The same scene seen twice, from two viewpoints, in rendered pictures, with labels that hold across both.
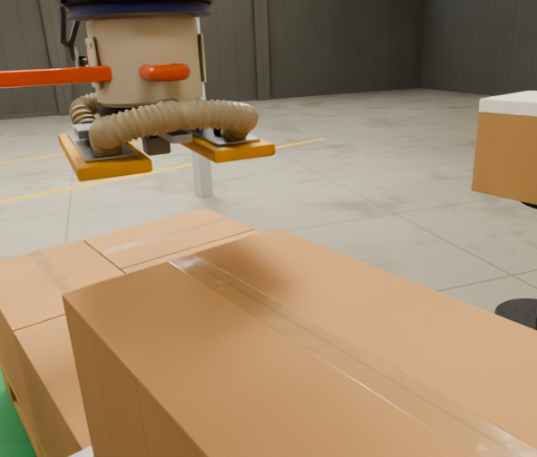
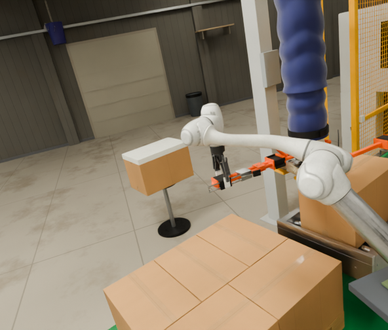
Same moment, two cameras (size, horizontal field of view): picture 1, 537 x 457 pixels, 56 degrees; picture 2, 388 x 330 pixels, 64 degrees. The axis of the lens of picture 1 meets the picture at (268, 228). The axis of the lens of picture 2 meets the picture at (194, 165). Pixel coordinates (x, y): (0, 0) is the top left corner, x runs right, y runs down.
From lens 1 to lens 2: 2.51 m
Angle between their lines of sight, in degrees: 79
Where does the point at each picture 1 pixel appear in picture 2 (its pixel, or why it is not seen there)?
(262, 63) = not seen: outside the picture
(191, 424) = (382, 171)
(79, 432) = (333, 266)
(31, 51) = not seen: outside the picture
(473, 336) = not seen: hidden behind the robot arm
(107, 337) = (367, 184)
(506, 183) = (159, 184)
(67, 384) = (311, 279)
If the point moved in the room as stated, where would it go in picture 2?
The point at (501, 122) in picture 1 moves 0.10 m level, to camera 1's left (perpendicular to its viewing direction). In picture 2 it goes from (149, 165) to (147, 168)
